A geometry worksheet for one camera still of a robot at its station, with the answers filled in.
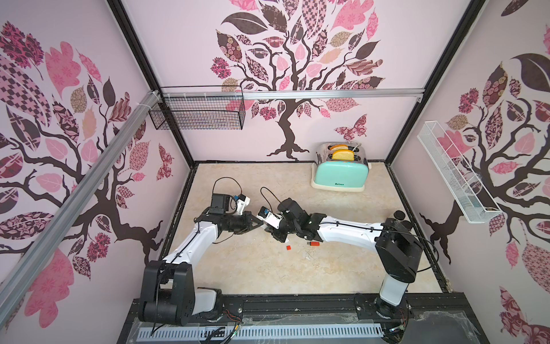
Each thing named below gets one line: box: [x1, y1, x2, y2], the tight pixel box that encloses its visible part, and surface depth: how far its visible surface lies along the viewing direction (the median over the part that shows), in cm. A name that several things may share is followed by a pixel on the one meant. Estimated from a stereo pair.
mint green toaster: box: [310, 160, 370, 193], surface depth 102 cm
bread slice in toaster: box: [329, 144, 355, 162], surface depth 100 cm
